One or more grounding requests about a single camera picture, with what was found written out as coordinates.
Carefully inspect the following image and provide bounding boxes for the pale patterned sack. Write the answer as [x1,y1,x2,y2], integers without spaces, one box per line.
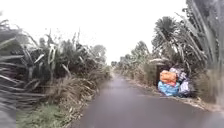
[169,67,192,98]

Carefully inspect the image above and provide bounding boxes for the tall leafy plants thicket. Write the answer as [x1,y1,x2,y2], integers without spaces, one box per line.
[0,19,112,111]
[111,0,224,107]

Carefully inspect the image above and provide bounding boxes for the blue sack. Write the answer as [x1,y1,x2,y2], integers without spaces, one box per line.
[157,80,181,97]

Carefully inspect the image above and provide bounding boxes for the grass and dry leaves verge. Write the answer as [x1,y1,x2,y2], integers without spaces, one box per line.
[15,75,111,128]

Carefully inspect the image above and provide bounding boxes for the orange sack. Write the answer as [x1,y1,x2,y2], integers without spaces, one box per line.
[159,70,178,88]

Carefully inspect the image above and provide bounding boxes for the grey asphalt path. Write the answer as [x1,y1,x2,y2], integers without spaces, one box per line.
[70,73,224,128]

